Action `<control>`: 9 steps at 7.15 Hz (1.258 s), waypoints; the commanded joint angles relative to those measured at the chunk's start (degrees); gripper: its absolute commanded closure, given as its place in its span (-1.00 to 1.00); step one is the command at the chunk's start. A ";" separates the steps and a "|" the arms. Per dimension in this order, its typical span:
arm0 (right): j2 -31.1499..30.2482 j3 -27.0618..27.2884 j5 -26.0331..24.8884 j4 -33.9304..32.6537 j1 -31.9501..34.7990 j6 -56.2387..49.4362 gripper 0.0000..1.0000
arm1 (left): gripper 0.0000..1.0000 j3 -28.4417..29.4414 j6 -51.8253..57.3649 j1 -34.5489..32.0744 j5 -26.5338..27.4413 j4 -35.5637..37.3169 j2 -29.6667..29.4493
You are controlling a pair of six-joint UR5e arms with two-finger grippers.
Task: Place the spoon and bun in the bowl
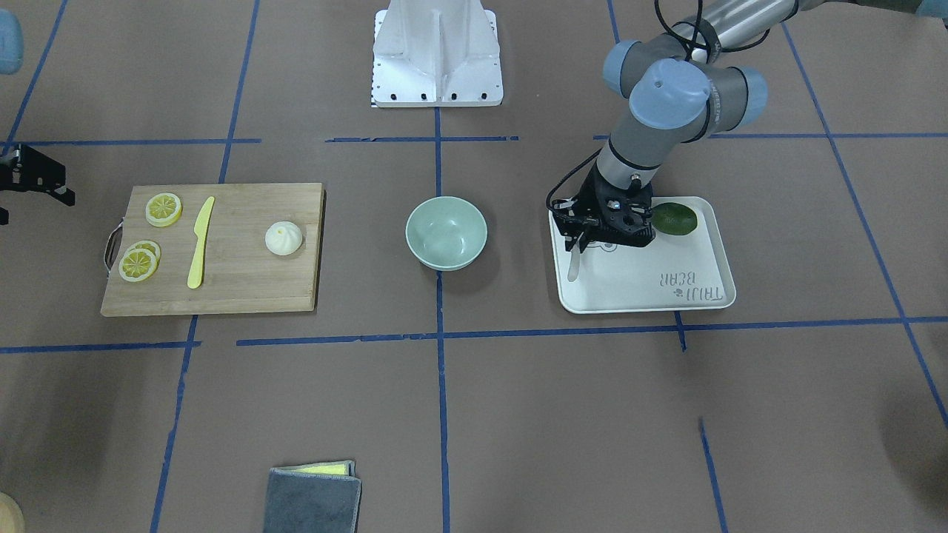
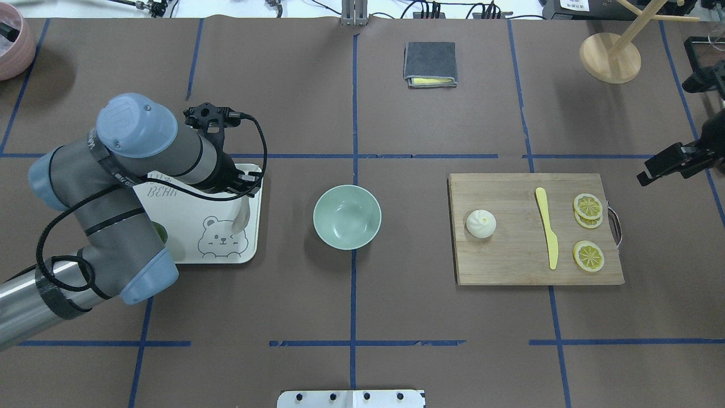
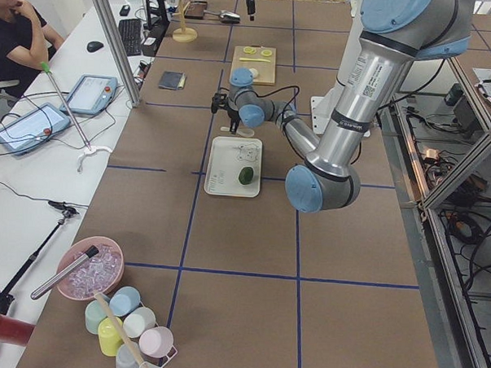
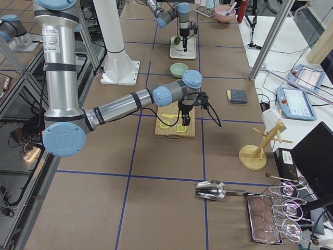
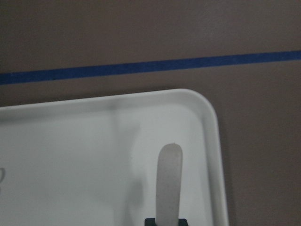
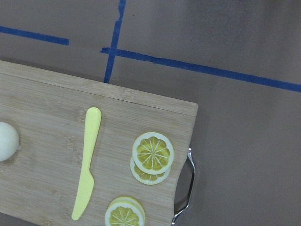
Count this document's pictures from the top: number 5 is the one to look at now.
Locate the white bear print tray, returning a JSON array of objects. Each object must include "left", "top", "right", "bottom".
[{"left": 0, "top": 89, "right": 229, "bottom": 226}]

